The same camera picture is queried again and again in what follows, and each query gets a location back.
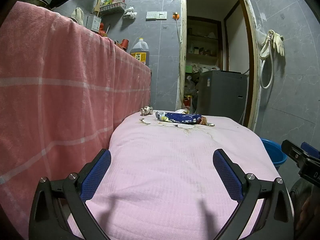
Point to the white printed ribbon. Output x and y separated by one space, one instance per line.
146 111

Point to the green box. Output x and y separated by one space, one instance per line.
188 69

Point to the red carton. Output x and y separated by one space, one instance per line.
203 121

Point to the wooden shelf unit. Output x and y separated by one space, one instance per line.
202 55

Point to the white wall socket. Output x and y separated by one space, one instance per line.
162 15

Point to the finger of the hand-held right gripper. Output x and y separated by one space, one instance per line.
311 150
291 150

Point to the wooden door frame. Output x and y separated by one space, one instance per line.
183 55

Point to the white crumpled plastic bag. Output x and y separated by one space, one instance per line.
130 12

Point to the pink floral blanket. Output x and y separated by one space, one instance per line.
162 167

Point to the white wall switch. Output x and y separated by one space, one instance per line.
151 15

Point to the blue plastic bucket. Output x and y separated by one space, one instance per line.
272 152

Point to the red and white plastic bag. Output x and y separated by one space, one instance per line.
187 101

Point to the beige rag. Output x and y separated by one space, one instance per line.
78 15

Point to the blue snack packet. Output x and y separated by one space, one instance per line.
182 118

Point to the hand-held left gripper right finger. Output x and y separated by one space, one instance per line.
225 170

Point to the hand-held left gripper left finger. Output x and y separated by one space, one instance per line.
100 170

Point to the clear plastic bag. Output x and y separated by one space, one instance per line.
191 85
260 32

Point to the cooking oil bottle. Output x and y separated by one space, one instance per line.
140 52

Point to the wooden spatula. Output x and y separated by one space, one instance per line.
97 6

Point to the grey cloth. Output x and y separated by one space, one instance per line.
300 195

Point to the red cup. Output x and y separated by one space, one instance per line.
125 43

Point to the grey washing machine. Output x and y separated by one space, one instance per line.
220 95

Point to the pink checked cloth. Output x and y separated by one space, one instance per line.
62 80

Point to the cream rubber glove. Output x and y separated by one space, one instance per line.
265 47
278 42

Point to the orange plug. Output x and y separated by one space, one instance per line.
176 15

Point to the white wall shelf rack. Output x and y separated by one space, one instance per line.
112 8

